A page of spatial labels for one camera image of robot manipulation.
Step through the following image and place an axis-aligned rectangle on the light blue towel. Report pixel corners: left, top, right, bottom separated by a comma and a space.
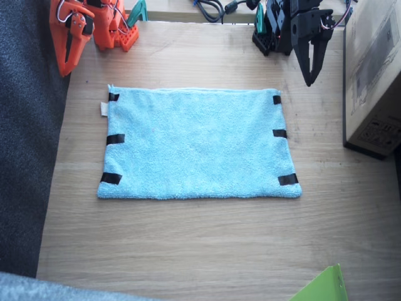
96, 83, 303, 201

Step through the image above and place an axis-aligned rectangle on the green table clamp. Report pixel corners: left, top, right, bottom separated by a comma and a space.
254, 3, 266, 34
126, 0, 148, 28

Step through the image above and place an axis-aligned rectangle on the brown cardboard box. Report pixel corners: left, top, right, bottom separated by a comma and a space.
342, 0, 401, 161

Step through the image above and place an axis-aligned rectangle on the dark grey fabric sheet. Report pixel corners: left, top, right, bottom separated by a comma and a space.
0, 0, 85, 278

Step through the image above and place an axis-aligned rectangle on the lime green plastic sheet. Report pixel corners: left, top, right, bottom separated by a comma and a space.
288, 263, 349, 301

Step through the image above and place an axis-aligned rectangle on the light grey fabric sheet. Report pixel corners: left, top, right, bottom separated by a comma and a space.
0, 270, 154, 301

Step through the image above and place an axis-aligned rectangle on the white red servo wire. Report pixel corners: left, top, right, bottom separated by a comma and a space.
55, 0, 131, 36

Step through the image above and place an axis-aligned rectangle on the dark servo wire loop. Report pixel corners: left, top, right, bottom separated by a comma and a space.
322, 0, 358, 31

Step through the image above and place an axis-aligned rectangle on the black cable with ferrite bead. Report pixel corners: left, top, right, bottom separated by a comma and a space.
223, 0, 268, 15

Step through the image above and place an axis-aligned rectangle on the black looped cable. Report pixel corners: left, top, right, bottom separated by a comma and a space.
191, 0, 225, 24

